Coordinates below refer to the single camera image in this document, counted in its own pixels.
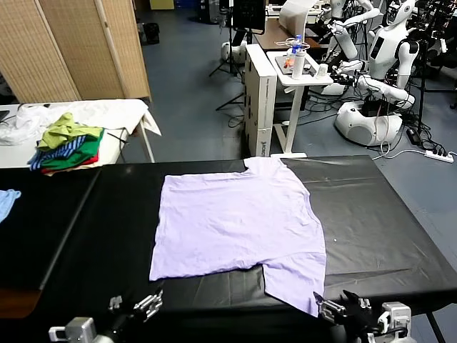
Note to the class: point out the clear plastic water bottle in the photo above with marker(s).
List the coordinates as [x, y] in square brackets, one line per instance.
[296, 44]

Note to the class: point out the white thermos bottle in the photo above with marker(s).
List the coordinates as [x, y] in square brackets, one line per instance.
[298, 66]

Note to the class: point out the green garment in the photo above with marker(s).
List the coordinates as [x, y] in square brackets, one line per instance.
[85, 151]

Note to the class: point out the blue striped garment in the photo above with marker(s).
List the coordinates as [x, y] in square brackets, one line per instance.
[64, 150]

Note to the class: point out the white power strip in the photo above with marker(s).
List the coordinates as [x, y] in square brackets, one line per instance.
[439, 155]

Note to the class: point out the white humanoid robot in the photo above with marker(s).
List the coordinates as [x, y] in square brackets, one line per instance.
[344, 39]
[383, 46]

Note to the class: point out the small orange object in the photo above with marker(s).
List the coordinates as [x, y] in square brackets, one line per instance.
[289, 63]

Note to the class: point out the white standing desk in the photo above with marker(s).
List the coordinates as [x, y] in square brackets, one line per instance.
[294, 118]

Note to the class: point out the tall white cardboard box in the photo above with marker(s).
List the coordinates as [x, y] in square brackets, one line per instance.
[264, 107]

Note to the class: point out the red garment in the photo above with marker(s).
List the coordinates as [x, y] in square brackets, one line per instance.
[93, 159]

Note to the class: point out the white cloth-covered table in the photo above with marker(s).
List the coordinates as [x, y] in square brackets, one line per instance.
[107, 114]

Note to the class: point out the black power adapter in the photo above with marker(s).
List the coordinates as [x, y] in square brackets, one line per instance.
[414, 135]

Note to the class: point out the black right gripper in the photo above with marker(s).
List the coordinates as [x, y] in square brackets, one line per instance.
[357, 323]

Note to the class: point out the bamboo folding screen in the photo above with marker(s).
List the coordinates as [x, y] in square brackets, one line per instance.
[71, 53]

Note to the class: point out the light blue garment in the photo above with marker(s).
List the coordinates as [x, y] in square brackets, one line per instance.
[7, 203]

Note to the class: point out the beige garment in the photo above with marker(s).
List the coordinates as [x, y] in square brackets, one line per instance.
[71, 172]

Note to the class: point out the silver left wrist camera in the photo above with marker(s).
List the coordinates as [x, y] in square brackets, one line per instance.
[78, 328]

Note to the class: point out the brown wooden desk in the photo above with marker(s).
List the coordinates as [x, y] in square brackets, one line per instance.
[275, 35]

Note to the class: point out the lavender t-shirt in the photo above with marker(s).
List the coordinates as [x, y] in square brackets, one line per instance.
[232, 221]

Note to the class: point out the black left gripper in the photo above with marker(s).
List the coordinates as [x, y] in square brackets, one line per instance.
[119, 323]

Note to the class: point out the white curved plastic cover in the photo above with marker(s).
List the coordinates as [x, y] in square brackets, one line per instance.
[292, 16]

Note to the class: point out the white paper cup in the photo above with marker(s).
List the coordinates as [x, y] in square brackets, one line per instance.
[321, 70]

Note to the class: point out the black tripod stand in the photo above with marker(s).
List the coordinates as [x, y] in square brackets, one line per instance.
[230, 35]
[230, 101]

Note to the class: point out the black monitor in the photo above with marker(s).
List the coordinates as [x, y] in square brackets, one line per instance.
[250, 16]

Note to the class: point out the white plastic bag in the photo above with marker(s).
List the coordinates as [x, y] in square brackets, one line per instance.
[25, 121]

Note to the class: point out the yellow-green shirt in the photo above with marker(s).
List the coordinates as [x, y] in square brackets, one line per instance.
[60, 130]

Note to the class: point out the black pole stand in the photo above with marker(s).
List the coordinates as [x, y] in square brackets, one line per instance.
[423, 89]

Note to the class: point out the black trash bin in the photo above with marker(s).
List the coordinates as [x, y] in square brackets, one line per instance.
[152, 34]

